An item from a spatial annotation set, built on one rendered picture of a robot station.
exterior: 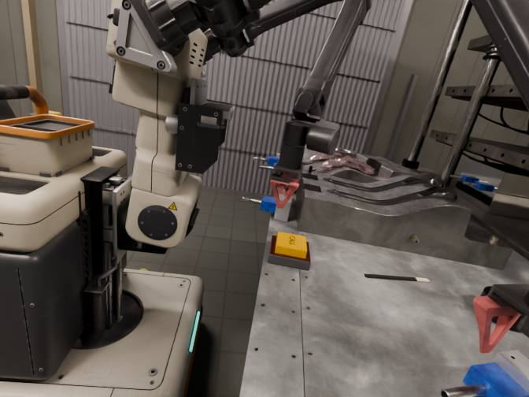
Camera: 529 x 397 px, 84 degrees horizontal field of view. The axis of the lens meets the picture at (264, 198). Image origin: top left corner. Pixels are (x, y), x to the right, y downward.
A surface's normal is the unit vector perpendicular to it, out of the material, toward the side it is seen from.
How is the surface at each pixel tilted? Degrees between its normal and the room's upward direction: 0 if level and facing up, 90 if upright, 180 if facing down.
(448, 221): 90
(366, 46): 90
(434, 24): 90
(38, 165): 92
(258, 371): 0
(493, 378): 0
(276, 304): 0
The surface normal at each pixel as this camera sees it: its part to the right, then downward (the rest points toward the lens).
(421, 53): 0.06, 0.36
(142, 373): 0.17, -0.92
